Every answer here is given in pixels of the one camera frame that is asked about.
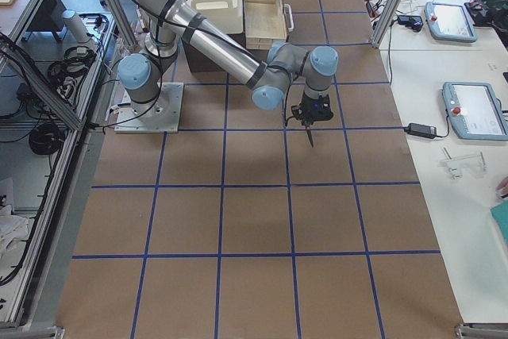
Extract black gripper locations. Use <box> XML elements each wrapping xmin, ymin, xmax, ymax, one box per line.
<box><xmin>291</xmin><ymin>93</ymin><xmax>333</xmax><ymax>121</ymax></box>

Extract orange grey handled scissors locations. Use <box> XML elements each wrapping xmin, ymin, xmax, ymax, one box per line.
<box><xmin>302</xmin><ymin>121</ymin><xmax>314</xmax><ymax>148</ymax></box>

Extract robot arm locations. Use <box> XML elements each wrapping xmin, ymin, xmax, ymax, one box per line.
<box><xmin>136</xmin><ymin>0</ymin><xmax>339</xmax><ymax>127</ymax></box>

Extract wooden drawer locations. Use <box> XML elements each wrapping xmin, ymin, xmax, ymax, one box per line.
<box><xmin>244</xmin><ymin>0</ymin><xmax>288</xmax><ymax>50</ymax></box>

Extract dark brown drawer cabinet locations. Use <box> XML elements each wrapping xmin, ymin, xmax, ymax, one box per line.
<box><xmin>181</xmin><ymin>33</ymin><xmax>245</xmax><ymax>73</ymax></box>

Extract black power brick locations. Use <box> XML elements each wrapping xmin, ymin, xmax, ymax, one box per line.
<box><xmin>404</xmin><ymin>123</ymin><xmax>437</xmax><ymax>139</ymax></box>

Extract far teach pendant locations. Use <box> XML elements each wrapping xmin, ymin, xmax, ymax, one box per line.
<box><xmin>424</xmin><ymin>2</ymin><xmax>478</xmax><ymax>43</ymax></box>

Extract teach pendant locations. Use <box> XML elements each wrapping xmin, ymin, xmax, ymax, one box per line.
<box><xmin>424</xmin><ymin>2</ymin><xmax>478</xmax><ymax>43</ymax></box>
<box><xmin>441</xmin><ymin>82</ymin><xmax>507</xmax><ymax>141</ymax></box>

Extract near teach pendant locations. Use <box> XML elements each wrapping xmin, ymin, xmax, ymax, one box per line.
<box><xmin>441</xmin><ymin>82</ymin><xmax>507</xmax><ymax>141</ymax></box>

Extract teal folder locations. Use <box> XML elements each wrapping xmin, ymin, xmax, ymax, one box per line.
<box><xmin>491</xmin><ymin>200</ymin><xmax>508</xmax><ymax>244</ymax></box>

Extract grey cylinder device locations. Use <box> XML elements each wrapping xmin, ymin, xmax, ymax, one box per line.
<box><xmin>62</xmin><ymin>10</ymin><xmax>90</xmax><ymax>44</ymax></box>

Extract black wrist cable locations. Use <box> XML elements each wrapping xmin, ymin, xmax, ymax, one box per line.
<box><xmin>282</xmin><ymin>76</ymin><xmax>306</xmax><ymax>128</ymax></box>

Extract white drawer handle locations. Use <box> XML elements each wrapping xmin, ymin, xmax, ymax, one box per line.
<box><xmin>283</xmin><ymin>3</ymin><xmax>294</xmax><ymax>33</ymax></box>

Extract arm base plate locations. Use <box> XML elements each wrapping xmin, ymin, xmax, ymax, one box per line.
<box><xmin>114</xmin><ymin>82</ymin><xmax>184</xmax><ymax>133</ymax></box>

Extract clear acrylic bracket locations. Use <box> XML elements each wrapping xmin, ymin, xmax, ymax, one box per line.
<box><xmin>442</xmin><ymin>148</ymin><xmax>487</xmax><ymax>180</ymax></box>

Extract aluminium frame post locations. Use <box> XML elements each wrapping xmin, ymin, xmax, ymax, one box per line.
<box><xmin>371</xmin><ymin>0</ymin><xmax>421</xmax><ymax>49</ymax></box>

